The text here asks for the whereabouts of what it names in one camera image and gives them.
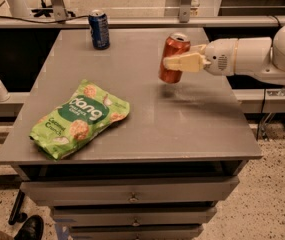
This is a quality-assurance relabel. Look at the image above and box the black cable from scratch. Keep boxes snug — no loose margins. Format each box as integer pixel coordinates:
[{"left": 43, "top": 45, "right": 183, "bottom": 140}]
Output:
[{"left": 0, "top": 14, "right": 90, "bottom": 25}]

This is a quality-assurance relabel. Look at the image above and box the black shoe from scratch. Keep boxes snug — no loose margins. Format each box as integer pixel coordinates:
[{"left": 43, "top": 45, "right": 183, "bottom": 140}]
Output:
[{"left": 14, "top": 215, "right": 44, "bottom": 240}]

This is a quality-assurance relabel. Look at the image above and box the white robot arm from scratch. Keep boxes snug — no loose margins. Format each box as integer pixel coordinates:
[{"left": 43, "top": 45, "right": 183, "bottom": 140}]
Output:
[{"left": 163, "top": 25, "right": 285, "bottom": 86}]

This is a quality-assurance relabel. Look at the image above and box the grey drawer cabinet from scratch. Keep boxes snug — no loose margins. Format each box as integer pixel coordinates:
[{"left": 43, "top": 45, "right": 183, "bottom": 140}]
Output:
[{"left": 0, "top": 29, "right": 261, "bottom": 240}]

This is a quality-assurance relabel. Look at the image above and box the green rice chip bag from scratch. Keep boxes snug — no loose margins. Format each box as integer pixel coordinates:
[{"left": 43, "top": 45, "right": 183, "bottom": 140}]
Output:
[{"left": 30, "top": 79, "right": 130, "bottom": 160}]

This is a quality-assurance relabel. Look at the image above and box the blue soda can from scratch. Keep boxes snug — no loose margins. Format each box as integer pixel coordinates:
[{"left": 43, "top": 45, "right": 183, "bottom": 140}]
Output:
[{"left": 88, "top": 9, "right": 110, "bottom": 50}]

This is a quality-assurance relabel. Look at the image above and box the red coke can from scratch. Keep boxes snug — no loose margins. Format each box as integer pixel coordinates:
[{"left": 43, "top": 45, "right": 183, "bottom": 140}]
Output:
[{"left": 159, "top": 32, "right": 191, "bottom": 84}]

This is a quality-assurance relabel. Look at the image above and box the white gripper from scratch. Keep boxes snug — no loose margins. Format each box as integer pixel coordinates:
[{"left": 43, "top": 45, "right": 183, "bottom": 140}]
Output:
[{"left": 163, "top": 38, "right": 238, "bottom": 76}]

